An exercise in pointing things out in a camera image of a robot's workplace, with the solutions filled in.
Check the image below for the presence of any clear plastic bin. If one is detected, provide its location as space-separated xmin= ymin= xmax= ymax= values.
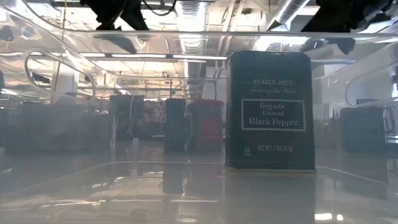
xmin=0 ymin=0 xmax=398 ymax=224

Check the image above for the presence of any dark background object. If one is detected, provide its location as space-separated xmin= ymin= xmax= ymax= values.
xmin=108 ymin=95 xmax=146 ymax=141

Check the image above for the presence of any dark grey plastic bin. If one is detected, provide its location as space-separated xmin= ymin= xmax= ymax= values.
xmin=12 ymin=104 xmax=118 ymax=153

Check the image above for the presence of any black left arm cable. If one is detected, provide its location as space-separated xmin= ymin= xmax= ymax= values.
xmin=141 ymin=0 xmax=178 ymax=16

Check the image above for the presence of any silver ventilation duct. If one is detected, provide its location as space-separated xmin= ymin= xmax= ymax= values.
xmin=266 ymin=0 xmax=312 ymax=32

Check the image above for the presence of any ribbed silver duct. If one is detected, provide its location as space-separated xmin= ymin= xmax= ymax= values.
xmin=175 ymin=0 xmax=208 ymax=94

